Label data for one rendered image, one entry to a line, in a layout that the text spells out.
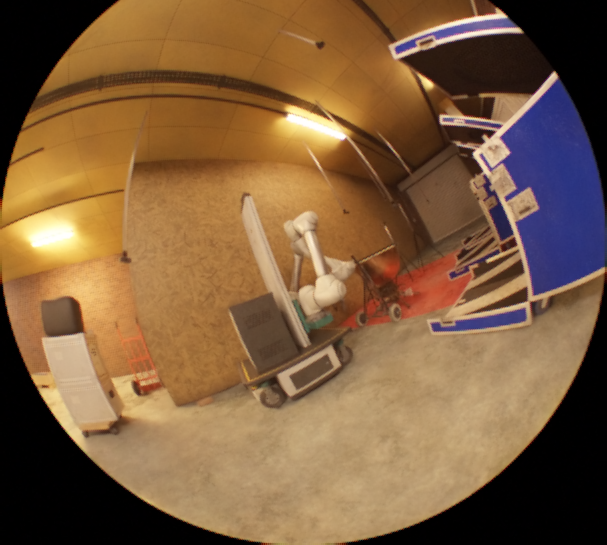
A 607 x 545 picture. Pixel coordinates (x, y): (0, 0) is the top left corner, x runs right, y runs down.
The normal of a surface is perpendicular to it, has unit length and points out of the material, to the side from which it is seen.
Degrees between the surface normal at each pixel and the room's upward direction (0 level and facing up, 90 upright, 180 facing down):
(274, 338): 90
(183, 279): 90
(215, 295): 90
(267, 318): 90
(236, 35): 180
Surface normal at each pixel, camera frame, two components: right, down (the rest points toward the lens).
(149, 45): 0.40, 0.89
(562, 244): -0.89, 0.30
